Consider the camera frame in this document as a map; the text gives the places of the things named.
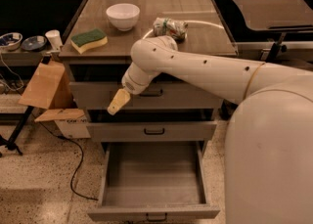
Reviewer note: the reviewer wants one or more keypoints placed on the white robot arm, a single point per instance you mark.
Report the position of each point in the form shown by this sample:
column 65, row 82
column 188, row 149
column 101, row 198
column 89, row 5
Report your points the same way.
column 269, row 139

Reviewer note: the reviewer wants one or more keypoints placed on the open cardboard box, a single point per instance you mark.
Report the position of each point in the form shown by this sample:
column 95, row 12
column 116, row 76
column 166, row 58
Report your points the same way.
column 48, row 89

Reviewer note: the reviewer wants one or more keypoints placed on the black office chair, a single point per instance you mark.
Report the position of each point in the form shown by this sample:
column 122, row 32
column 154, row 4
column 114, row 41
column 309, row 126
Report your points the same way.
column 277, row 22

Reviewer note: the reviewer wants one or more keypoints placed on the white paper cup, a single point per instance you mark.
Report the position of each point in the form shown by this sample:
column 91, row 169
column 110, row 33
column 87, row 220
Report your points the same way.
column 55, row 39

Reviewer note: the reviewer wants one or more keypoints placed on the grey drawer cabinet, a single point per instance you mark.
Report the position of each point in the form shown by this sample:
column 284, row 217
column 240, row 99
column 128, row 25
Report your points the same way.
column 145, row 31

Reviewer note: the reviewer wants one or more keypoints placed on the white ceramic bowl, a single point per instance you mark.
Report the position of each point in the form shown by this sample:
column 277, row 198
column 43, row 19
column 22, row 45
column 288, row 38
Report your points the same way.
column 123, row 16

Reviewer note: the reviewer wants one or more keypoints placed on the grey top drawer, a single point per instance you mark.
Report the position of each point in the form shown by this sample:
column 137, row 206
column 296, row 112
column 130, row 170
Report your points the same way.
column 94, row 87

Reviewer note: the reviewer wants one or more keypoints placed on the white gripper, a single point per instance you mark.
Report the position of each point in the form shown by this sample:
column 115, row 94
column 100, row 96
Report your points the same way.
column 133, row 86

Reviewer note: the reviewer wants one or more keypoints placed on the blue patterned bowl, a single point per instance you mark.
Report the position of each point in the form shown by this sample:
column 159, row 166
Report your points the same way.
column 10, row 41

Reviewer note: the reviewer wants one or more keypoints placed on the blue plate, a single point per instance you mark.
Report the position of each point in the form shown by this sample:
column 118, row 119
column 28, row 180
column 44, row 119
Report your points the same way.
column 34, row 43

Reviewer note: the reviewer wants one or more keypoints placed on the crumpled snack bag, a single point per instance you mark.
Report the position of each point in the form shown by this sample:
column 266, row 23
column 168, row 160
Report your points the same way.
column 170, row 27

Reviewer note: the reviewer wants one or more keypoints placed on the black tripod stand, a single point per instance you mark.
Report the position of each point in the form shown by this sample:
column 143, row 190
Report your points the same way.
column 20, row 120

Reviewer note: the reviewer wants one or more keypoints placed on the grey middle drawer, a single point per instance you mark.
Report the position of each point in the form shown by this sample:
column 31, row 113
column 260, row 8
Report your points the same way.
column 152, row 125

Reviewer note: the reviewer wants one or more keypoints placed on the grey bottom drawer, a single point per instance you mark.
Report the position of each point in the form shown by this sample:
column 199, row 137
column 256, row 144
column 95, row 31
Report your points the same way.
column 153, row 182

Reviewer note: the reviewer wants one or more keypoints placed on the green yellow sponge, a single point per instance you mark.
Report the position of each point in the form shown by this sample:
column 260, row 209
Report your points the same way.
column 88, row 40

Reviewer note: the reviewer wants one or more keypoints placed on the grey drawer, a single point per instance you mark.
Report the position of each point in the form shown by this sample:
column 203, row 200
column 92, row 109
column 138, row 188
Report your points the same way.
column 153, row 182
column 152, row 125
column 94, row 87

